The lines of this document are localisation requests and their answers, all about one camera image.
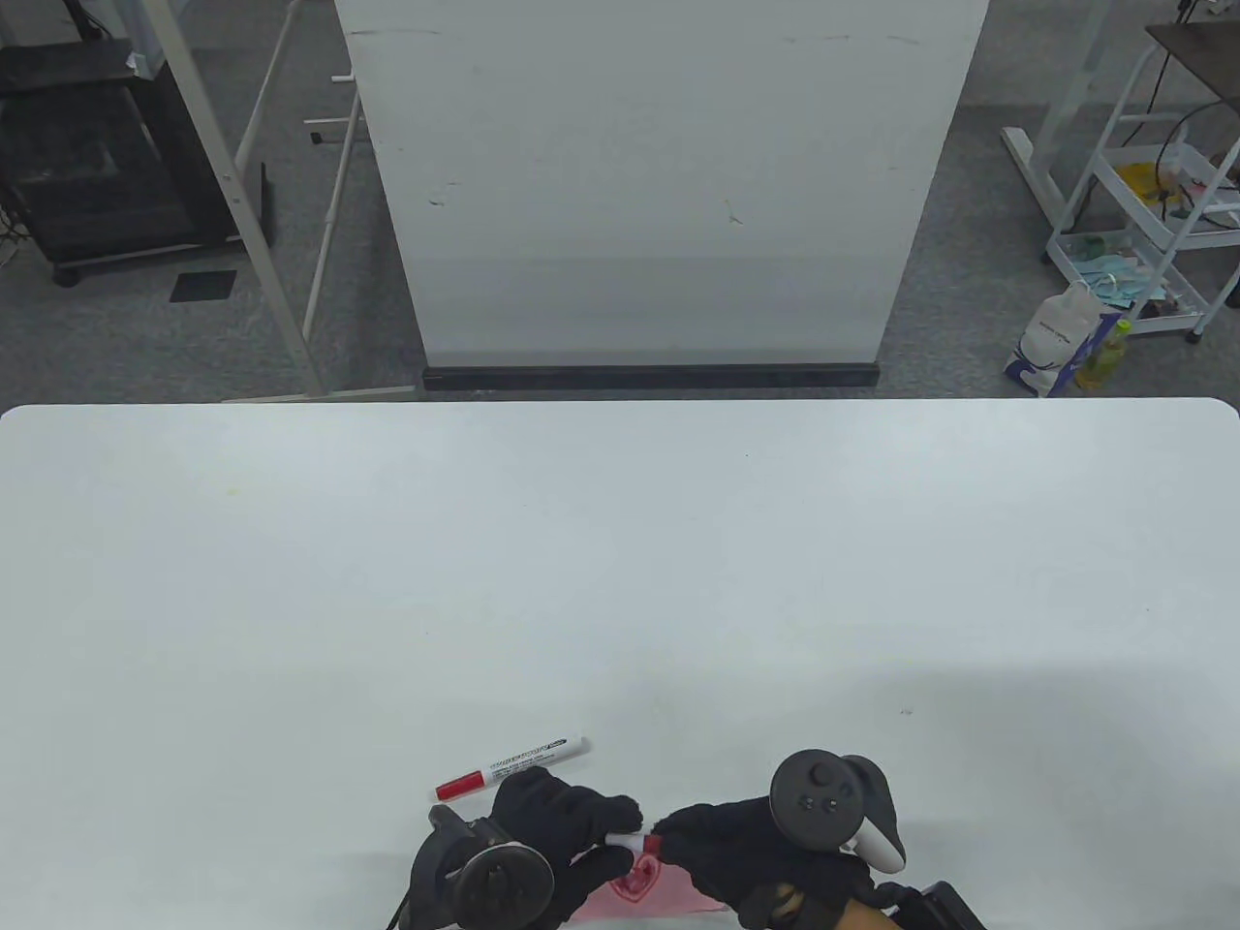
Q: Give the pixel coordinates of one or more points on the person's right hand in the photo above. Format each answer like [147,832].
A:
[727,843]

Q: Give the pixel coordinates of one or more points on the person's left hand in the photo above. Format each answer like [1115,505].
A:
[562,814]

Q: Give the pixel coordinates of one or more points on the white marker with red cap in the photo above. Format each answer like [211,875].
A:
[523,762]

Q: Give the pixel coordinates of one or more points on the pink heart outline paper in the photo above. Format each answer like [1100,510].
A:
[668,896]

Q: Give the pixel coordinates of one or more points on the black hand controller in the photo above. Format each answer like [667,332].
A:
[499,886]
[819,799]

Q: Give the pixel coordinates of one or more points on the person's right forearm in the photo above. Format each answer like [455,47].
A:
[867,918]

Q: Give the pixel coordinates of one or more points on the black panel base bar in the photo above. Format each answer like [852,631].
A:
[649,377]

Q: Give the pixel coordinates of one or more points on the white plastic bag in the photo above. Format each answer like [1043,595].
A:
[1051,334]

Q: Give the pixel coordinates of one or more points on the yellow green bottle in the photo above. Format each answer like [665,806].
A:
[1104,358]

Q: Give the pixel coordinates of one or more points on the white whiteboard panel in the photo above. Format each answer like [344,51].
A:
[659,194]

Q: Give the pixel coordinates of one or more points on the black floor plate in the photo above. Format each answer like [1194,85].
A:
[203,286]

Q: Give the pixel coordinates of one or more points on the teal cloth pile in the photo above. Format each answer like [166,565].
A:
[1114,271]

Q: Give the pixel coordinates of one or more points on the white table leg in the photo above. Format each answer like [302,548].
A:
[1027,165]

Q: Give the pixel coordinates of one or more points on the white utility cart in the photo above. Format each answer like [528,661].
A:
[1138,210]

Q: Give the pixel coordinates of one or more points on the yellow packet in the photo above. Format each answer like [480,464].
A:
[1143,179]

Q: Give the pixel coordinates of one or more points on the black cabinet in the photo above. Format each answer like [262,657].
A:
[87,165]

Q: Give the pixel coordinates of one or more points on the dark wooden side table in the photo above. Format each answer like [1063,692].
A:
[1201,53]

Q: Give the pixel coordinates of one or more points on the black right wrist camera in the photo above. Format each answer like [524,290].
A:
[935,909]

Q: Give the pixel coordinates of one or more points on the white frame stand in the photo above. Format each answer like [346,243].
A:
[232,184]

